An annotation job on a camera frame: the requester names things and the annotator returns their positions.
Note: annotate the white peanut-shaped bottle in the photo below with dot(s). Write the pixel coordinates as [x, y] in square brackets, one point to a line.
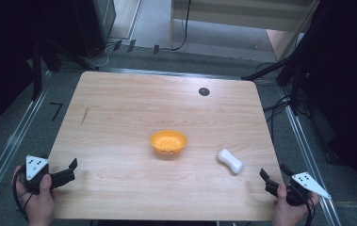
[230, 161]

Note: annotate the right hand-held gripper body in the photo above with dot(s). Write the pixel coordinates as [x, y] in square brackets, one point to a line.
[309, 184]

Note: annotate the person's right hand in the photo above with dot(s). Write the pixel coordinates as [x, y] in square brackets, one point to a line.
[287, 215]

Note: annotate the black cabinet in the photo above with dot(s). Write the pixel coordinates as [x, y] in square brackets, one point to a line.
[96, 25]

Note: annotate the white furniture panel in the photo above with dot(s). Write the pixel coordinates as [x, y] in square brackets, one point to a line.
[245, 15]

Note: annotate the dark round table grommet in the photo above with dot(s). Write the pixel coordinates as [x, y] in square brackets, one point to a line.
[204, 91]

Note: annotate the black metal stand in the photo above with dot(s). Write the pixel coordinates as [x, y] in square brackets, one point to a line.
[36, 72]
[295, 88]

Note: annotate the orange plastic bowl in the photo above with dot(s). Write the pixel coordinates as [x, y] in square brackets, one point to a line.
[168, 142]

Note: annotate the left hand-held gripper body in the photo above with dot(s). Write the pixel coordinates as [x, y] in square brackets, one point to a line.
[35, 165]

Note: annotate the metal floor rail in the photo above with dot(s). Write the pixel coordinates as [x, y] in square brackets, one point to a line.
[9, 150]
[305, 147]

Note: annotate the person's left hand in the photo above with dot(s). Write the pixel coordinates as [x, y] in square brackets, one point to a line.
[39, 207]

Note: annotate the short black tape strip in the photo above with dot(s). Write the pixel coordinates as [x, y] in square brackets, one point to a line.
[131, 45]
[156, 49]
[117, 45]

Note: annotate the dark curtain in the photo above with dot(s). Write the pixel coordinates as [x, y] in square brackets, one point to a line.
[345, 78]
[3, 62]

